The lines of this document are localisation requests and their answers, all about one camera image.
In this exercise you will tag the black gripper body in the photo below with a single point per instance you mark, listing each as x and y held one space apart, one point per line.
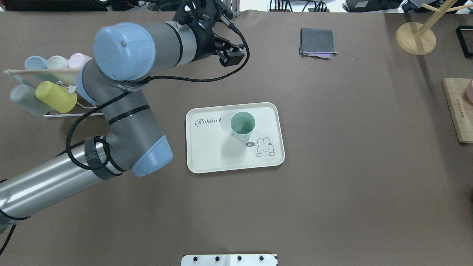
204 43

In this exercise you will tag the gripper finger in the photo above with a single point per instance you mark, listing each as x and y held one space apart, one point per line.
223 44
230 56

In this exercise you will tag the mint green cup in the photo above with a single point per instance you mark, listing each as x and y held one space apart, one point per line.
242 125

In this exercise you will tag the cream rabbit tray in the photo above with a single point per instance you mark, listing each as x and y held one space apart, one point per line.
212 147

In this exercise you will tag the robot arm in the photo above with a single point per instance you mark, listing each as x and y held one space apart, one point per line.
122 133

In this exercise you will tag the pink cup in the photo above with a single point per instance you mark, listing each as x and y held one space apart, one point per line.
78 60

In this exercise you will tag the yellow cup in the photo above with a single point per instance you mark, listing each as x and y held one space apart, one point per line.
55 96

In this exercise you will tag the light blue cup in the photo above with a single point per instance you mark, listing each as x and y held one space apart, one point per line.
39 63

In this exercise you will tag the grey cup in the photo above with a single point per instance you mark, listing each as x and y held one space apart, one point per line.
25 97

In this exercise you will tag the grey folded cloth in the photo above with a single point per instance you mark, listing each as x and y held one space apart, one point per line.
317 41

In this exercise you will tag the purple cloth under grey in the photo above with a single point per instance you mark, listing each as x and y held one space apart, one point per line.
319 55

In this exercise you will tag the wooden mug tree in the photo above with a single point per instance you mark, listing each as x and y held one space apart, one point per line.
418 39

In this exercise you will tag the bamboo cutting board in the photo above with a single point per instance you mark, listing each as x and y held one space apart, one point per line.
461 109

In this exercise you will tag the white wire cup rack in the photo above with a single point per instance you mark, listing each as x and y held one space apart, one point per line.
16 74

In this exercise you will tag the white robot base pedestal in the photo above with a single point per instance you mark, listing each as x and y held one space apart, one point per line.
230 260

